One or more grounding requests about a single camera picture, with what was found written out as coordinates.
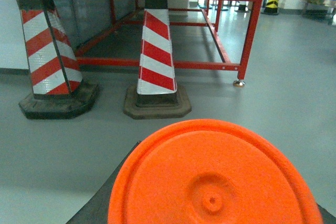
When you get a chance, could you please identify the yellow-black striped bollard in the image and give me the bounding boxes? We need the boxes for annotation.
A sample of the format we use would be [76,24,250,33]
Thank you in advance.
[261,0,279,16]

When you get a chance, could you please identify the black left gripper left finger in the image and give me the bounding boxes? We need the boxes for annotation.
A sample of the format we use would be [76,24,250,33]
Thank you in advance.
[67,141,141,224]

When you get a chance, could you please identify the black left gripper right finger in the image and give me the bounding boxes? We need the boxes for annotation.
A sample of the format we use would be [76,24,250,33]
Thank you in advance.
[318,204,336,224]

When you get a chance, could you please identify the right red-white traffic cone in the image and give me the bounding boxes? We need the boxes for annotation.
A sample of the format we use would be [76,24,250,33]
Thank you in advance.
[123,0,192,120]

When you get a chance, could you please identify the red metal frame table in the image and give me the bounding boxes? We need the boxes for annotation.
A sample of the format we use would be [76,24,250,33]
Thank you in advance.
[48,0,271,88]

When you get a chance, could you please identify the steel roller conveyor rack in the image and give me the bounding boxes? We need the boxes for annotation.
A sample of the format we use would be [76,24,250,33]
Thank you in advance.
[301,0,335,26]

